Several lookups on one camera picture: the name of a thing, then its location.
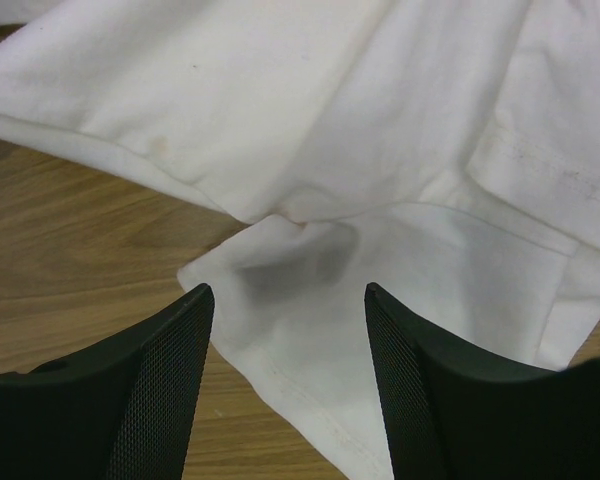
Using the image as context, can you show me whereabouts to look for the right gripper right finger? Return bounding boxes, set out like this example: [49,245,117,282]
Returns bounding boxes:
[364,283,600,479]

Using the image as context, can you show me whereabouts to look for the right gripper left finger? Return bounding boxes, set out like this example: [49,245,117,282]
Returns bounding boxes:
[0,284,215,479]

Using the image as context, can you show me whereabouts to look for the white t shirt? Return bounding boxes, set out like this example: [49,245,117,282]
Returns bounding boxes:
[0,1,600,479]

